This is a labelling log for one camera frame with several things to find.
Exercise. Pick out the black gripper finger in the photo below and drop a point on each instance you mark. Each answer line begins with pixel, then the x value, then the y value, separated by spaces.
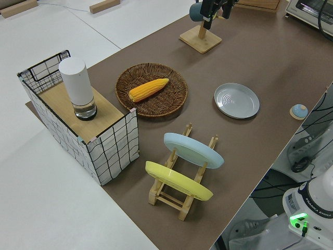
pixel 227 7
pixel 209 11

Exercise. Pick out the gray metal plate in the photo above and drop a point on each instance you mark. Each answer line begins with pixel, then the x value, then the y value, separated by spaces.
pixel 235 101

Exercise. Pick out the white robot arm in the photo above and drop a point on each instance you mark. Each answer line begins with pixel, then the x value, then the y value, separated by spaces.
pixel 317 192

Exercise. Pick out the light blue plate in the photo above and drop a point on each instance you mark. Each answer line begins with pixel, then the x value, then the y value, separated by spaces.
pixel 192 151

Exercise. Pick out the yellow plate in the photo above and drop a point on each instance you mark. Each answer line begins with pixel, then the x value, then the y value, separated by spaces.
pixel 177 181

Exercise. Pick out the teal mug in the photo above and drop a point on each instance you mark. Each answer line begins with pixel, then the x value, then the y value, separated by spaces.
pixel 196 13

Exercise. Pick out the wooden mug tree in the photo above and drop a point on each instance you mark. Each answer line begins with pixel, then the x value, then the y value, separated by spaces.
pixel 200 41

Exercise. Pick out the brown table mat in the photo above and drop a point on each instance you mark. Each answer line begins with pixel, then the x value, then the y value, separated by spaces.
pixel 260 65

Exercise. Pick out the cream toaster oven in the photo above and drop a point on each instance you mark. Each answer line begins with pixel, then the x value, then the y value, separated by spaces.
pixel 307 13

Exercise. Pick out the yellow corn cob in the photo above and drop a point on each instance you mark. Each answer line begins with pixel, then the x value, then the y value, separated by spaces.
pixel 148 89

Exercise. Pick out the wooden block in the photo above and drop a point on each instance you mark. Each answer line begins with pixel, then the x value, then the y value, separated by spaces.
pixel 15 10
pixel 104 6

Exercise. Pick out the brown wicker basket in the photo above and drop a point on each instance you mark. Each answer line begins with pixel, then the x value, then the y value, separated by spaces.
pixel 161 107

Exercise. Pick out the blue bell with wooden knob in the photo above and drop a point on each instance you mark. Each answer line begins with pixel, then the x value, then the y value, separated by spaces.
pixel 299 112

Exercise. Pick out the white cylinder with clear base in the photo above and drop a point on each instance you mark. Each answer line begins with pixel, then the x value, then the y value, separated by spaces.
pixel 76 83

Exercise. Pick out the white box with black grid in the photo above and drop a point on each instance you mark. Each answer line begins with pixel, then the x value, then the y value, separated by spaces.
pixel 114 153

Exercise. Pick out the dark round disc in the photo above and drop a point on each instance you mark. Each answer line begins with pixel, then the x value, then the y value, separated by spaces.
pixel 275 182

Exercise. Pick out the wooden dish rack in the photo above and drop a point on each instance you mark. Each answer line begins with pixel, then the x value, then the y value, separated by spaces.
pixel 183 211

